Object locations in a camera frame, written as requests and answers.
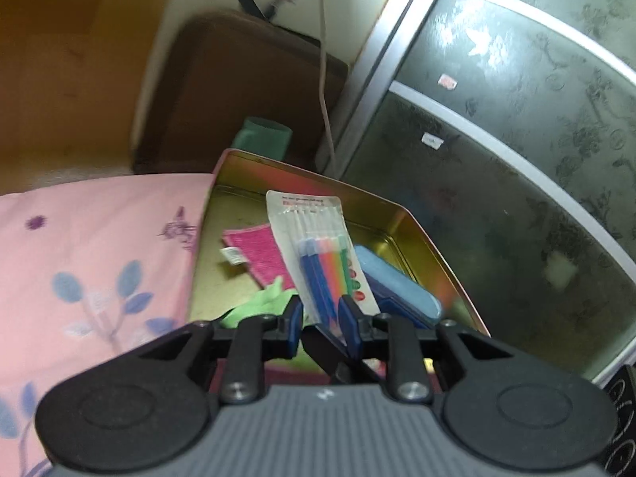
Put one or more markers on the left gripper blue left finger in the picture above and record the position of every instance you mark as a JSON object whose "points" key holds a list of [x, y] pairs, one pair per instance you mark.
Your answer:
{"points": [[290, 324]]}

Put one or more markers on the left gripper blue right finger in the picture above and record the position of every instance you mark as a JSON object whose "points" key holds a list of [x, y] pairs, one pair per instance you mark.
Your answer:
{"points": [[355, 327]]}

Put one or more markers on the colour marker pen pack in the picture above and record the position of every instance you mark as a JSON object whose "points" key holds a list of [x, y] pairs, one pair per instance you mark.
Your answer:
{"points": [[315, 244]]}

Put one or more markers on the light green cloth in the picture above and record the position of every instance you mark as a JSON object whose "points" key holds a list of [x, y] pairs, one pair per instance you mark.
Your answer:
{"points": [[273, 300]]}

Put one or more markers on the blue sponge case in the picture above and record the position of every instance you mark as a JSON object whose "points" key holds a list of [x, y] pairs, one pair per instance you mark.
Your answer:
{"points": [[396, 293]]}

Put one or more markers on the magenta cloth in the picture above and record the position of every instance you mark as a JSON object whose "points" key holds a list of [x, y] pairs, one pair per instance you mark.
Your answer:
{"points": [[257, 247]]}

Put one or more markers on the green paper cup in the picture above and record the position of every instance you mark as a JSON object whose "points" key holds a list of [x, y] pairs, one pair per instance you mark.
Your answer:
{"points": [[263, 137]]}

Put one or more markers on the pink floral bedsheet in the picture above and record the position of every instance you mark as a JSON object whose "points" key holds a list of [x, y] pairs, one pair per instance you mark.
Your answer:
{"points": [[89, 270]]}

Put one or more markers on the patterned glass cabinet door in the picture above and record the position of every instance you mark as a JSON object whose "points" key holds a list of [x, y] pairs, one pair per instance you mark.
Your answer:
{"points": [[507, 128]]}

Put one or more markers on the brown chair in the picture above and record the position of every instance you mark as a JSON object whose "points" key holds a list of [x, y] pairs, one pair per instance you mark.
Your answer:
{"points": [[224, 67]]}

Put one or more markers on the black device at edge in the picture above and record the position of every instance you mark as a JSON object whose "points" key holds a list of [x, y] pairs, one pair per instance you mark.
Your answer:
{"points": [[620, 456]]}

